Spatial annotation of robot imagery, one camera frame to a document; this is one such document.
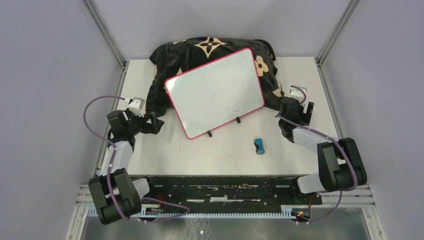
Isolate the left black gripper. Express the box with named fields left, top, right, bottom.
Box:
left=125, top=108, right=164, bottom=136

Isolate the pink framed whiteboard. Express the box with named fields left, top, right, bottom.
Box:
left=164, top=48, right=265, bottom=140

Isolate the blue whiteboard eraser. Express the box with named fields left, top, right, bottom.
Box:
left=253, top=138, right=265, bottom=155

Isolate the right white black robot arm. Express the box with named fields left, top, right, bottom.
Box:
left=276, top=96, right=368, bottom=204

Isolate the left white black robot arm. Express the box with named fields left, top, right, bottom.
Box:
left=88, top=109, right=164, bottom=225

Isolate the black floral plush pillow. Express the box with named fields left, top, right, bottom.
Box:
left=145, top=36, right=285, bottom=117

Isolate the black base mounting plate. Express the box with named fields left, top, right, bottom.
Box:
left=146, top=175, right=323, bottom=214

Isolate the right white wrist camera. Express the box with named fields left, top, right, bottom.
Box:
left=288, top=85, right=307, bottom=104

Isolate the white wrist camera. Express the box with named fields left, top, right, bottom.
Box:
left=128, top=97, right=145, bottom=117
left=288, top=85, right=307, bottom=104

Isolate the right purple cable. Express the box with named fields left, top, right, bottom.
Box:
left=274, top=85, right=359, bottom=224

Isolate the purple cable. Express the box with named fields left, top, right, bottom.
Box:
left=274, top=85, right=359, bottom=224
left=82, top=95, right=191, bottom=224

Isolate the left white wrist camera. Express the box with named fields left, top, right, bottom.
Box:
left=128, top=97, right=145, bottom=117

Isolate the grey slotted cable duct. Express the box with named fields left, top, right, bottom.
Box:
left=131, top=206, right=296, bottom=220

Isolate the aluminium frame rail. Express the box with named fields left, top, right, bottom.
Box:
left=74, top=183, right=377, bottom=208

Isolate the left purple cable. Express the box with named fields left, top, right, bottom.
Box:
left=82, top=95, right=191, bottom=224

